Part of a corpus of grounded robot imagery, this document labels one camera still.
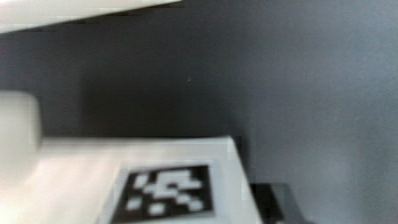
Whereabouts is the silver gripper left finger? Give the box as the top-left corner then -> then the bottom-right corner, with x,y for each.
0,91 -> 41,187

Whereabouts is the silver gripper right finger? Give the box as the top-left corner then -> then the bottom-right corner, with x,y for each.
250,183 -> 309,224

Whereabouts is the white front drawer tray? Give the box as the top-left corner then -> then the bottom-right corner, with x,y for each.
0,137 -> 263,224

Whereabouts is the white L-shaped fence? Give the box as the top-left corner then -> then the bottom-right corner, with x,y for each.
0,0 -> 181,34

